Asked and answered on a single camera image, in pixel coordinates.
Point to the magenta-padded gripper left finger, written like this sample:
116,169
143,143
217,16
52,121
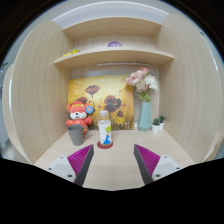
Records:
65,166

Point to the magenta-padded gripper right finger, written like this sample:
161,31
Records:
161,168

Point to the clear water bottle printed label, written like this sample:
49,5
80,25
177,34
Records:
105,131

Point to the grey ribbed mug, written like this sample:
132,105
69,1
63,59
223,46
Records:
76,135

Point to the small potted succulent plant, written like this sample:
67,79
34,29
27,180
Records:
155,128

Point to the flat round red coaster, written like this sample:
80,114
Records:
105,146

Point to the teal faceted vase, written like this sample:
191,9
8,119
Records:
145,118

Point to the red plush mouse toy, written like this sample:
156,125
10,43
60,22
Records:
78,115

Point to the yellow poppy flower painting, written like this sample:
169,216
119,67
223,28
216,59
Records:
100,85

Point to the pink and white flower bouquet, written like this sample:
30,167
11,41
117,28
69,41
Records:
141,81

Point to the white under-shelf light bar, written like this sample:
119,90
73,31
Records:
123,64

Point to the small yellow object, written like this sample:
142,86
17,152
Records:
70,52

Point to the light wood hutch shelves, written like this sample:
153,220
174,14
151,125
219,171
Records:
113,55

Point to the purple round object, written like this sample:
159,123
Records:
114,44

